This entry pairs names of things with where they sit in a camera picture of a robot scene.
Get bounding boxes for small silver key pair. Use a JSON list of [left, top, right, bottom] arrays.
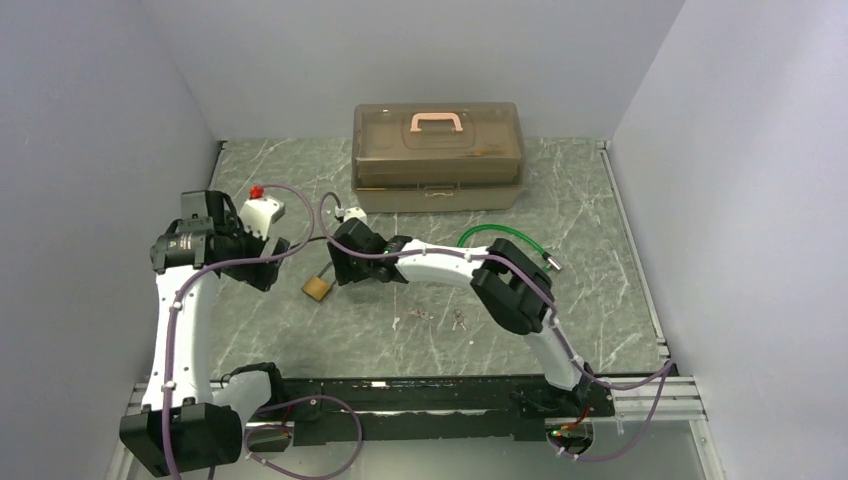
[[451, 309, 467, 331]]

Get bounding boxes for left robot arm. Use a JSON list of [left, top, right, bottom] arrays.
[[119, 190, 288, 478]]

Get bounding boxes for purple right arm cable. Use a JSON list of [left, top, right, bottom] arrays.
[[317, 192, 677, 465]]

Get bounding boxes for aluminium extrusion rail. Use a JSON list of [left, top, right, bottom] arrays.
[[611, 376, 707, 422]]

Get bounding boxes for green cable lock loop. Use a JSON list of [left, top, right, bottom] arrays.
[[456, 224, 563, 271]]

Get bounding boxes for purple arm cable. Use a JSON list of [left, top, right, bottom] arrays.
[[162, 184, 364, 480], [317, 192, 677, 465]]

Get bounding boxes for pink toolbox handle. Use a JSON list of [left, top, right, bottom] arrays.
[[409, 111, 464, 134]]

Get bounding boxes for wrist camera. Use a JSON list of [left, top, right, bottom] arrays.
[[333, 206, 368, 224], [238, 185, 286, 241]]

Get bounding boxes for black cable lock loop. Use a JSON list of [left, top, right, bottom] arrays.
[[288, 236, 328, 251]]

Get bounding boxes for brass padlock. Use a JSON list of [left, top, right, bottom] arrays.
[[301, 262, 336, 303]]

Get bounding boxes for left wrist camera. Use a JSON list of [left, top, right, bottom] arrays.
[[238, 185, 286, 241]]

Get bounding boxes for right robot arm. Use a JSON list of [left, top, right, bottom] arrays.
[[328, 219, 591, 415]]

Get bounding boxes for silver keys on ring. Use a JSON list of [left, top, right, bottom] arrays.
[[406, 308, 433, 322]]

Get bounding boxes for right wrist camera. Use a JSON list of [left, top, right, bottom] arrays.
[[333, 206, 368, 224]]

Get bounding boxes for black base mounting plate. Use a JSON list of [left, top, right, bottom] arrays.
[[247, 374, 616, 453]]

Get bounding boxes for translucent brown plastic toolbox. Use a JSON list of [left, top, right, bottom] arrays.
[[351, 102, 527, 213]]

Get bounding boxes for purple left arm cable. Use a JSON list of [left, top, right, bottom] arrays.
[[162, 184, 364, 480]]

